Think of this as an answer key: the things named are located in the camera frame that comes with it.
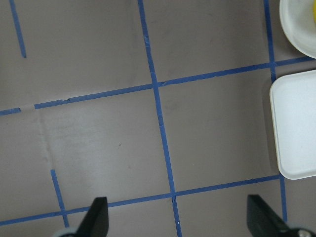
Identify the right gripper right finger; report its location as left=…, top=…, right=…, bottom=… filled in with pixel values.
left=247, top=195, right=293, bottom=237

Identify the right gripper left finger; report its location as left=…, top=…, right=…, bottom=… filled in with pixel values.
left=74, top=197, right=109, bottom=237

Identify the yellow lemon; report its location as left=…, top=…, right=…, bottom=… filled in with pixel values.
left=313, top=0, right=316, bottom=23

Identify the cream rectangular tray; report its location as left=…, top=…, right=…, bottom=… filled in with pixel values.
left=270, top=70, right=316, bottom=180

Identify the cream round plate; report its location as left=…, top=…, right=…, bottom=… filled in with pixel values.
left=279, top=0, right=316, bottom=58

